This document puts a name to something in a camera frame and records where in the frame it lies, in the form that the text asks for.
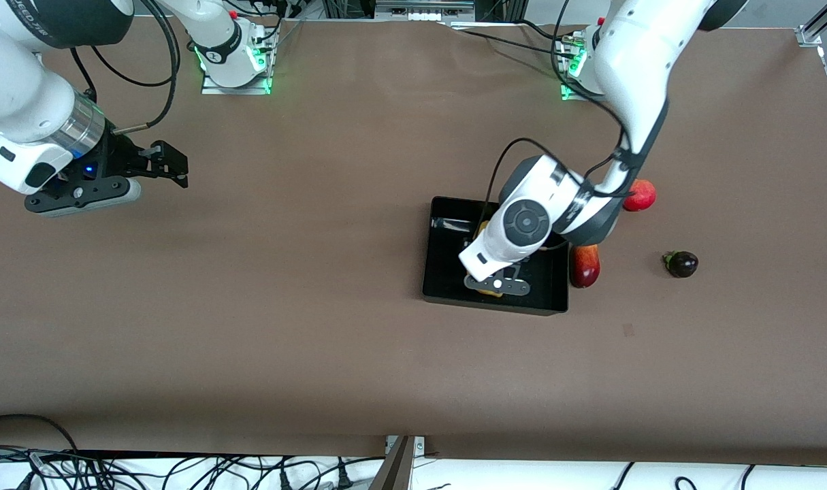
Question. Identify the black rectangular plastic tray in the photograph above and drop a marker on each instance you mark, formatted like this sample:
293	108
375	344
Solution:
447	272

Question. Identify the red yellow mango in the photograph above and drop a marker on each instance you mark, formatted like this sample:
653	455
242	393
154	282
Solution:
585	269

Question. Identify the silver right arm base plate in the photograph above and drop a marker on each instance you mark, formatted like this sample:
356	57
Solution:
212	88

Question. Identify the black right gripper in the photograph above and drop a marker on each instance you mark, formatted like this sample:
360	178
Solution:
122	158

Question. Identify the silver control box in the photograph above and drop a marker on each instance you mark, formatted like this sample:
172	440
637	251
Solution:
423	8

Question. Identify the silver table edge bracket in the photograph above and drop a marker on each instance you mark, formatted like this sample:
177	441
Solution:
418	446

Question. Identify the yellow banana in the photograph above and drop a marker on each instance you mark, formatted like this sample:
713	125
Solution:
488	293

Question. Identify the red pomegranate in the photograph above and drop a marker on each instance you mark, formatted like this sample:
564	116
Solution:
643	197

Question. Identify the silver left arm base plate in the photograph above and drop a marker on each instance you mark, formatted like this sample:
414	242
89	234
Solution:
570	95

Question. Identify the dark metal post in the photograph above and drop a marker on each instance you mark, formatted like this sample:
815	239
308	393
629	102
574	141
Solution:
394	469

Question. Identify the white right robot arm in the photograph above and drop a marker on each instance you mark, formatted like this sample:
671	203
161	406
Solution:
18	88

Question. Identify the dark purple mangosteen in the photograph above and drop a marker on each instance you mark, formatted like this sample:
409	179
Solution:
683	264

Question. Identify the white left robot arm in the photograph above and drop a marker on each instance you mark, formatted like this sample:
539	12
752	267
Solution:
631	68

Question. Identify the brown table cover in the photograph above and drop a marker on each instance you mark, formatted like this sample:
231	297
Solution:
318	340

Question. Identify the silver aluminium corner profile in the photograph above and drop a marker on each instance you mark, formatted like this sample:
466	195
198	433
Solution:
818	27

